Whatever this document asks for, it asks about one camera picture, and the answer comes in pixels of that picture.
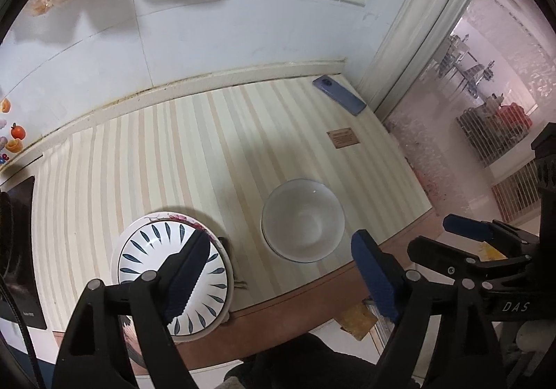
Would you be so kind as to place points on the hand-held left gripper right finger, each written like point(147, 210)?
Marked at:
point(375, 276)

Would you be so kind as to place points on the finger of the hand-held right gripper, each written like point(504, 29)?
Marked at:
point(462, 226)
point(434, 256)

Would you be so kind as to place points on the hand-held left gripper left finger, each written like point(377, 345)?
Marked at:
point(186, 280)

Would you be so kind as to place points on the grey flower white plate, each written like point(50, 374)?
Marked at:
point(233, 276)

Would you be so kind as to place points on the blue leaf striped plate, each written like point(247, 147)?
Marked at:
point(143, 250)

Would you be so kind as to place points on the blue rimmed white bowl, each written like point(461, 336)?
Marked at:
point(304, 219)

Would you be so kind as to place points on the yellow cardboard piece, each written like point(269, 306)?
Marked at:
point(358, 321)

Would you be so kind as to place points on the striped cat print table cloth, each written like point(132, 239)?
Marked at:
point(173, 146)

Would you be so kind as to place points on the frosted glass sliding door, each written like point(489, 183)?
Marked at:
point(478, 67)

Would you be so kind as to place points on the black glass cooktop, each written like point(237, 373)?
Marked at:
point(26, 241)

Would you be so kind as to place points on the blue smartphone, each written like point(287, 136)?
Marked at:
point(339, 93)

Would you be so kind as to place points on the white door frame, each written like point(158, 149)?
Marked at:
point(417, 37)

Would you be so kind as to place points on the colourful wall stickers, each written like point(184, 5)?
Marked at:
point(15, 133)

